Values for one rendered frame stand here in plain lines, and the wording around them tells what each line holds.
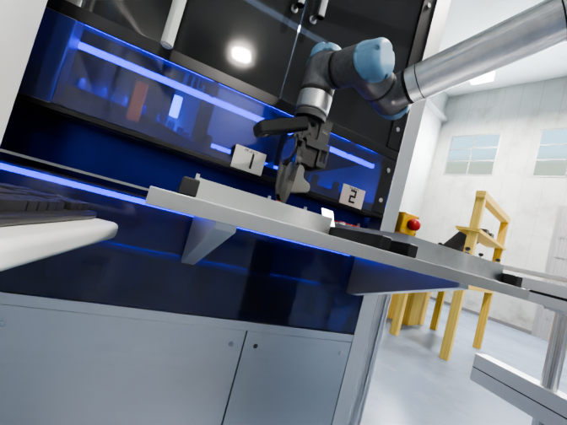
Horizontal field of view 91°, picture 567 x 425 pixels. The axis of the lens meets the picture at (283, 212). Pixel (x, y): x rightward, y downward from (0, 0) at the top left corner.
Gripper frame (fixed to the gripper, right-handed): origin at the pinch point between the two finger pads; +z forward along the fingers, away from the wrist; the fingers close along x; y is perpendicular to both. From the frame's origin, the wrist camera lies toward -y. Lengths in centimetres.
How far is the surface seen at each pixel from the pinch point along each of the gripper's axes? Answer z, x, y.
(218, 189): 2.8, -10.9, -14.5
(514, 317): 67, 340, 763
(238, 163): -7.0, 15.0, -7.9
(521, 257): -74, 351, 760
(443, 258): 4.0, -22.2, 24.7
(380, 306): 26, 31, 66
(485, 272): 4.3, -22.2, 36.7
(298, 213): 2.9, -10.9, 0.5
